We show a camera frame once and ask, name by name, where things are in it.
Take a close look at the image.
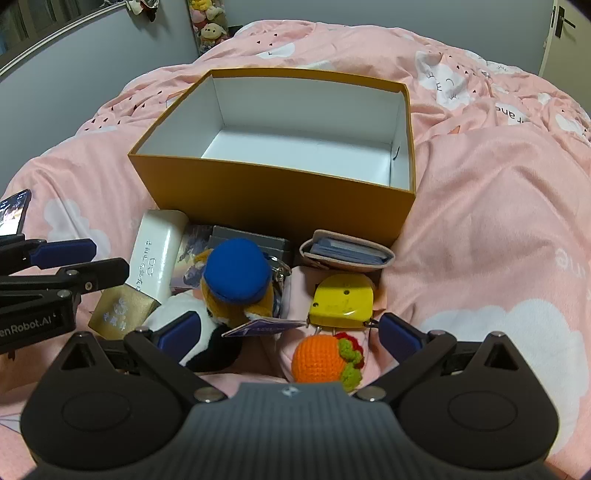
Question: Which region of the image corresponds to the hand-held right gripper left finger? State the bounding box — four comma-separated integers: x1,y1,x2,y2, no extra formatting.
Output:
48,311,226,403

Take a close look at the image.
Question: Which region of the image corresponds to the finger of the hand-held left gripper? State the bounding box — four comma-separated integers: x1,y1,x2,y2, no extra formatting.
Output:
0,257,131,305
0,234,98,273

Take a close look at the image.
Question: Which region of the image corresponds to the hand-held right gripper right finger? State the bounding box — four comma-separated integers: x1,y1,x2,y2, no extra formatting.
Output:
355,313,536,402

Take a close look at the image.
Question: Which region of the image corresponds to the pink card wallet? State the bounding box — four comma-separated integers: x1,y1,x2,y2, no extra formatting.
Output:
298,229,395,273

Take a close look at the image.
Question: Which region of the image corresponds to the pink fabric pouch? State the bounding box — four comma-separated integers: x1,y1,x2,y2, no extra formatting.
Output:
277,265,384,384

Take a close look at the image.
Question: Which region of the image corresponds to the orange cardboard box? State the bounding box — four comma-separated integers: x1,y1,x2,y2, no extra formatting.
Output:
128,68,417,252

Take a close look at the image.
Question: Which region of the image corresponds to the white and gold carton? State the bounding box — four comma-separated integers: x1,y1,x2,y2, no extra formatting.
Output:
88,210,190,342

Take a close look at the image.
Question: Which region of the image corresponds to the black smartphone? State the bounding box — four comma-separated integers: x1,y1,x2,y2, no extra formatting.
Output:
0,188,33,238

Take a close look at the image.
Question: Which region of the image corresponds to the yellow tape measure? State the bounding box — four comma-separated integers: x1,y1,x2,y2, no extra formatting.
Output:
307,275,377,330

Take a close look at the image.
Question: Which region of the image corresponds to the illustrated picture card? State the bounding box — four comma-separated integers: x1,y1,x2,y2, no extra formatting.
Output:
171,224,215,296

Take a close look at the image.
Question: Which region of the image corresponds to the orange crochet fruit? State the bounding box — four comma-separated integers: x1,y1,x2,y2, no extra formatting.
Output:
291,330,365,395

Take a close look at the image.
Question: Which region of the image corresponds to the fox plush with blue hat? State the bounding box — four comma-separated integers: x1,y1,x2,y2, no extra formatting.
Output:
148,240,289,372

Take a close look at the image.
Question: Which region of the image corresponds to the blue and white paper tag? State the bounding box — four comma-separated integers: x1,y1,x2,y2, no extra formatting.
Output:
222,318,308,339

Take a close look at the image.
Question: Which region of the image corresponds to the grey flat box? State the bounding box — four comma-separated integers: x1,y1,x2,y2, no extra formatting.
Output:
208,225,294,268

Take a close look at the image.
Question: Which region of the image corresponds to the pink printed blanket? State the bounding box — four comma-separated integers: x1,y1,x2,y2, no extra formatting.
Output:
0,18,591,480

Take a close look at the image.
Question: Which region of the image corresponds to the small plush toy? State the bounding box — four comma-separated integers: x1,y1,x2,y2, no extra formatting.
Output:
127,0,160,21

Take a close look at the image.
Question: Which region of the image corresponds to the hanging column of plush toys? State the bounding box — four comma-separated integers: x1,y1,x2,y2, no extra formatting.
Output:
187,0,229,56

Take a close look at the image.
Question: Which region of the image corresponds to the white door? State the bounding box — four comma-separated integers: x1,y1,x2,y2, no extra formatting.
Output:
538,0,591,80

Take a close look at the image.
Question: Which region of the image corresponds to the metal key ring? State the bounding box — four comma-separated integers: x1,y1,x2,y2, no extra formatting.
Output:
271,257,294,288

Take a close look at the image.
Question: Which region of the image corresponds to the window frame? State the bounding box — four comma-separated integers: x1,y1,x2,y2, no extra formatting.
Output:
0,0,139,79

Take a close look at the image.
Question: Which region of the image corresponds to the black door handle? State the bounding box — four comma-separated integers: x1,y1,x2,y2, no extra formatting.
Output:
555,6,578,38

